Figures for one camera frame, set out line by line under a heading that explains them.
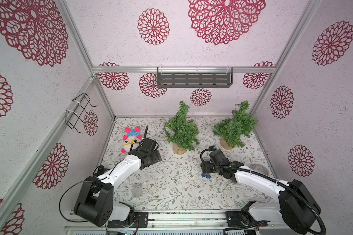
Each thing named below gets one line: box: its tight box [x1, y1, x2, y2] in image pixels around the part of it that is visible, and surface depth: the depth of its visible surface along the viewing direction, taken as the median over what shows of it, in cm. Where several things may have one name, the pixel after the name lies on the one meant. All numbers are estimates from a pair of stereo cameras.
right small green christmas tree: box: [213, 100, 258, 151], surface depth 83 cm
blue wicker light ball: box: [201, 172, 212, 179], surface depth 89 cm
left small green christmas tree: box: [163, 100, 201, 156], surface depth 82 cm
